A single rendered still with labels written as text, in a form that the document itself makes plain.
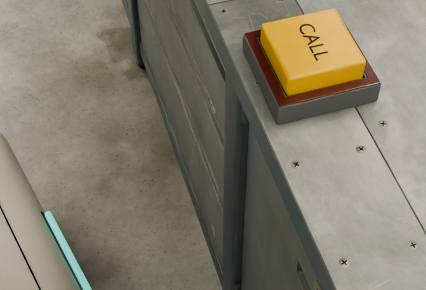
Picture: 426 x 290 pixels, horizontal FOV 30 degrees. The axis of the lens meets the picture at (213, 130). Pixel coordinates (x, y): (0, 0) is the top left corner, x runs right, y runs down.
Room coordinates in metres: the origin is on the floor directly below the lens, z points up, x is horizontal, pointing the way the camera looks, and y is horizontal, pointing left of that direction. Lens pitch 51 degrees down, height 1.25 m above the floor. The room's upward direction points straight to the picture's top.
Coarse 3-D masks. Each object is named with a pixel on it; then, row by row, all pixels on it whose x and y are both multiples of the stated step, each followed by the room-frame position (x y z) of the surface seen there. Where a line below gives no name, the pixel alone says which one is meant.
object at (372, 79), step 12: (252, 36) 0.44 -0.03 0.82; (252, 48) 0.43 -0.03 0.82; (264, 60) 0.41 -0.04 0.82; (264, 72) 0.40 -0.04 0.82; (372, 72) 0.40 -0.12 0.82; (276, 84) 0.39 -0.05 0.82; (348, 84) 0.39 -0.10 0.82; (360, 84) 0.39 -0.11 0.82; (372, 84) 0.39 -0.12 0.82; (276, 96) 0.38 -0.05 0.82; (288, 96) 0.38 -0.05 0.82; (300, 96) 0.38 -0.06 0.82; (312, 96) 0.38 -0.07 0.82; (324, 96) 0.38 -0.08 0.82
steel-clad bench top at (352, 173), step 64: (256, 0) 0.50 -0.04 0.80; (320, 0) 0.50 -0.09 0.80; (384, 0) 0.50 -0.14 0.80; (384, 64) 0.43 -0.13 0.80; (320, 128) 0.36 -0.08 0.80; (384, 128) 0.36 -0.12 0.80; (320, 192) 0.31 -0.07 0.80; (384, 192) 0.31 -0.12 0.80; (320, 256) 0.26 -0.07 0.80; (384, 256) 0.26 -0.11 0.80
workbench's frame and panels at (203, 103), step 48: (144, 0) 1.12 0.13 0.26; (192, 0) 0.81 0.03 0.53; (144, 48) 1.15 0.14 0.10; (192, 48) 0.79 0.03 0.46; (192, 96) 0.79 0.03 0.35; (240, 96) 0.42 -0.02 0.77; (192, 144) 0.80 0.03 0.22; (240, 144) 0.57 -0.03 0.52; (192, 192) 0.80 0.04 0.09; (240, 192) 0.57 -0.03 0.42; (288, 192) 0.32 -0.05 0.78; (240, 240) 0.57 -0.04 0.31; (288, 240) 0.44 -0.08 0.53; (240, 288) 0.56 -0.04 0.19; (288, 288) 0.42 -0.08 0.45
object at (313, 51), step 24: (264, 24) 0.43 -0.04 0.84; (288, 24) 0.43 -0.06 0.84; (312, 24) 0.43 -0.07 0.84; (336, 24) 0.43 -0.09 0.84; (264, 48) 0.42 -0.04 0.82; (288, 48) 0.41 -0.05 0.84; (312, 48) 0.41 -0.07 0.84; (336, 48) 0.41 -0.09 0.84; (288, 72) 0.39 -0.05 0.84; (312, 72) 0.39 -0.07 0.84; (336, 72) 0.39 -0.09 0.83; (360, 72) 0.40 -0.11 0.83
